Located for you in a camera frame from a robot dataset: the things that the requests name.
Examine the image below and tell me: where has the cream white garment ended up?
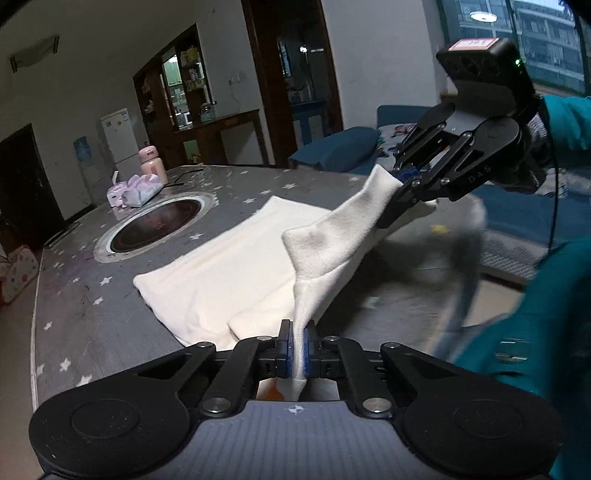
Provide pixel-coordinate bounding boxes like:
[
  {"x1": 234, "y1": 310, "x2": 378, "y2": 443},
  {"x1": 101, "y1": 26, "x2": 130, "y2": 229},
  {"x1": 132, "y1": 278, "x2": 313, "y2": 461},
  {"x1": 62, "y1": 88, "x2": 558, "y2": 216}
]
[{"x1": 133, "y1": 166, "x2": 437, "y2": 401}]

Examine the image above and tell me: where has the patterned pillow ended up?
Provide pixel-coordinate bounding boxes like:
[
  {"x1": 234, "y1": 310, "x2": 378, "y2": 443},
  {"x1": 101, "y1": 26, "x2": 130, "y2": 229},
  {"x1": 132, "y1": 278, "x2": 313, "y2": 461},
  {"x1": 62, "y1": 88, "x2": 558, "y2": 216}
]
[{"x1": 377, "y1": 123, "x2": 416, "y2": 163}]

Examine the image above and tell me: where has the blue sofa cushion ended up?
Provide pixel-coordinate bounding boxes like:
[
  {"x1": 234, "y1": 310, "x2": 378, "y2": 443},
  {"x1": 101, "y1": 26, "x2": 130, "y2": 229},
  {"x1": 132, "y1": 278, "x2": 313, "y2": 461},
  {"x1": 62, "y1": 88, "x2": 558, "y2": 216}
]
[{"x1": 290, "y1": 127, "x2": 379, "y2": 175}]

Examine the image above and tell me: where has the built-in induction cooktop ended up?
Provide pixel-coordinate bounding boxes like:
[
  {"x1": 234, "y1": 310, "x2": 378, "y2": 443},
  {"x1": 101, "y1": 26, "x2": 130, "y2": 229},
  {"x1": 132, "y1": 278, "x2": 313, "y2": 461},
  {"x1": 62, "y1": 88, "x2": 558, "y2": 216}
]
[{"x1": 93, "y1": 191, "x2": 218, "y2": 264}]

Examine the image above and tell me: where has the grey star tablecloth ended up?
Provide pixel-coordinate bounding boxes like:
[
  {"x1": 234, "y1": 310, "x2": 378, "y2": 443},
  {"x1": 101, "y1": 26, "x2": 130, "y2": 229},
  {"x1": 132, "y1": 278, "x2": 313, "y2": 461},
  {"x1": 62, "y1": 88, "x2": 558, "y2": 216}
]
[{"x1": 30, "y1": 167, "x2": 486, "y2": 404}]

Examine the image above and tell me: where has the pink tissue pack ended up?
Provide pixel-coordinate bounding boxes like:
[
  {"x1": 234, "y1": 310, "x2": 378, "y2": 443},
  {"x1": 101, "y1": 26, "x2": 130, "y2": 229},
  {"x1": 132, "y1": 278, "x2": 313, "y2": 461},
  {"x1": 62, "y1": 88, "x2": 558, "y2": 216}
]
[{"x1": 106, "y1": 171, "x2": 163, "y2": 208}]

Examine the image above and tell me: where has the dark wooden console table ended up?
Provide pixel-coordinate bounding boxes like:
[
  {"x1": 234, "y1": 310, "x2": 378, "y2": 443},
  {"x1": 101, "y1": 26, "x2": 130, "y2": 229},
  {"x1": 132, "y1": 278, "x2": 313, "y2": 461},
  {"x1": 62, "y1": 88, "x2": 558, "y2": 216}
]
[{"x1": 174, "y1": 108, "x2": 270, "y2": 166}]

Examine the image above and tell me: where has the pink thermos bottle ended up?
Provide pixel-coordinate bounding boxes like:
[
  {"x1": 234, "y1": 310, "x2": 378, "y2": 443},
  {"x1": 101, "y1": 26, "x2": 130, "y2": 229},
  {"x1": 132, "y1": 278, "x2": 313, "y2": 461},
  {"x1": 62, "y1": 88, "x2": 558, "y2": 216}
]
[{"x1": 138, "y1": 146, "x2": 168, "y2": 185}]

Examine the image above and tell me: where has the water dispenser with blue bottle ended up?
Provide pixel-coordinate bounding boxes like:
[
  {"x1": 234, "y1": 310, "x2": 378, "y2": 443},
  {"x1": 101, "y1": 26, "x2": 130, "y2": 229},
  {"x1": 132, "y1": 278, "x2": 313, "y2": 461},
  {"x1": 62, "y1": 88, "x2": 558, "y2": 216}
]
[{"x1": 73, "y1": 136, "x2": 105, "y2": 205}]

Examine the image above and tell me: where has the white refrigerator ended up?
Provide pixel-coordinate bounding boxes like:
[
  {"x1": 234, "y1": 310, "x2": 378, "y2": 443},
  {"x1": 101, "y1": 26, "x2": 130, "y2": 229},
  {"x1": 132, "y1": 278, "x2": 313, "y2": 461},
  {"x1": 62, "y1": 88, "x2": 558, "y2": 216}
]
[{"x1": 100, "y1": 108, "x2": 140, "y2": 171}]

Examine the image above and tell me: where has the floral kids chair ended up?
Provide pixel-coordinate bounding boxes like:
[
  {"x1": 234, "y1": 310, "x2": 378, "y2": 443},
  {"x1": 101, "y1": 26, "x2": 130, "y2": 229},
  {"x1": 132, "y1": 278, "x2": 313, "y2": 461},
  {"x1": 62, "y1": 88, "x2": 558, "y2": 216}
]
[{"x1": 0, "y1": 245, "x2": 39, "y2": 306}]

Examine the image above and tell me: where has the dark wooden display shelf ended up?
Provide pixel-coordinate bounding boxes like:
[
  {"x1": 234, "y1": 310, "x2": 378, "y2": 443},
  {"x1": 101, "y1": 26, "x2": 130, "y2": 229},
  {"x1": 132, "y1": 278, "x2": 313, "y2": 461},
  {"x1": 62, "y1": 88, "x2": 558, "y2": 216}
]
[{"x1": 133, "y1": 25, "x2": 211, "y2": 170}]

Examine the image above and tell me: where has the black camera box with label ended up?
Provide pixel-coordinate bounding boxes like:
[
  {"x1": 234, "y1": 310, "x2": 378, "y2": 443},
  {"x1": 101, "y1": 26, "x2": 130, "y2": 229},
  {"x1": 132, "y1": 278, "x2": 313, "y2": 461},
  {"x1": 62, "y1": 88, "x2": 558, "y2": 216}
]
[{"x1": 436, "y1": 38, "x2": 539, "y2": 122}]

